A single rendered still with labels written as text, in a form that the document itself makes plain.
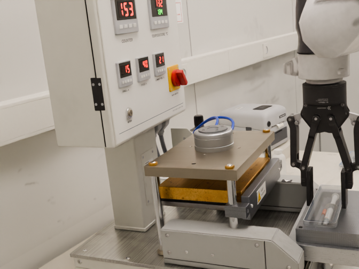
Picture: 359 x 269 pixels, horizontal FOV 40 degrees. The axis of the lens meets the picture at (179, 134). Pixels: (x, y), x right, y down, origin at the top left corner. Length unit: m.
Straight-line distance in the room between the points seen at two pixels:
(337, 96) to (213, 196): 0.28
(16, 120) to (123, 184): 0.35
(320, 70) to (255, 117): 1.16
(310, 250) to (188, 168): 0.25
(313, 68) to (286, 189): 0.33
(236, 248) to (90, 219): 0.78
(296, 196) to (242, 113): 0.98
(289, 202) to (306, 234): 0.23
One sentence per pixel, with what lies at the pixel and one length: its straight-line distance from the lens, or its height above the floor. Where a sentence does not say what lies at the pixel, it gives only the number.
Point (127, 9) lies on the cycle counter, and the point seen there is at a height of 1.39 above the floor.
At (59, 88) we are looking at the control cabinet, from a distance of 0.94.
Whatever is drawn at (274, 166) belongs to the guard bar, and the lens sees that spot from 1.04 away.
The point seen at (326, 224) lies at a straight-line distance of 0.88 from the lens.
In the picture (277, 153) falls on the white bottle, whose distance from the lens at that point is 1.70.
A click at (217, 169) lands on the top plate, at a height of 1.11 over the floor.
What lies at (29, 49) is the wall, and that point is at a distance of 1.37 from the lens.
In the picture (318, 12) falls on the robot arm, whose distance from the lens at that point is 0.74.
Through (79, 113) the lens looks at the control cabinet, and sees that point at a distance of 0.92.
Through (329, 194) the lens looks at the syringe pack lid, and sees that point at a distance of 1.01.
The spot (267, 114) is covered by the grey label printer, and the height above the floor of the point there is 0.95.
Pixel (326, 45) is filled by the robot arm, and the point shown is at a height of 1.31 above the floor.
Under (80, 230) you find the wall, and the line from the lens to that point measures 1.54.
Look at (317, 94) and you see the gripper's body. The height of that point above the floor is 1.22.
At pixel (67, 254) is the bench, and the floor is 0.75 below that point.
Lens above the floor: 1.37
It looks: 14 degrees down
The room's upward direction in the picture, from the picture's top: 6 degrees counter-clockwise
